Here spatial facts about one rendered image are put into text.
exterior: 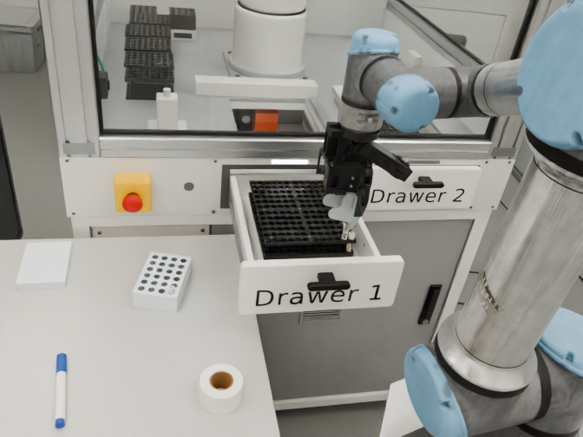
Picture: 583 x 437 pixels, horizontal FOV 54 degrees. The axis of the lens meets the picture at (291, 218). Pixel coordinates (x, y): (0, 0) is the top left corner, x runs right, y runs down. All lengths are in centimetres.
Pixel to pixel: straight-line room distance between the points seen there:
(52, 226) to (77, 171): 145
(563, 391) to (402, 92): 43
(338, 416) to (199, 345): 97
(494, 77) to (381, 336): 104
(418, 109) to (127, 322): 64
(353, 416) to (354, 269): 101
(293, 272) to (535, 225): 51
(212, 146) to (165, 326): 38
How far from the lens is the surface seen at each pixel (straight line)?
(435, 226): 149
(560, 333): 80
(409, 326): 171
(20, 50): 422
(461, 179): 139
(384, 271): 102
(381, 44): 88
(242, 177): 126
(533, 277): 59
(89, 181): 124
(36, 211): 278
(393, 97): 79
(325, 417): 192
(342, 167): 96
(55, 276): 118
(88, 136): 120
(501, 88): 80
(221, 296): 114
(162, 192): 125
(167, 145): 119
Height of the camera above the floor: 153
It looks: 34 degrees down
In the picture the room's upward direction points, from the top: 8 degrees clockwise
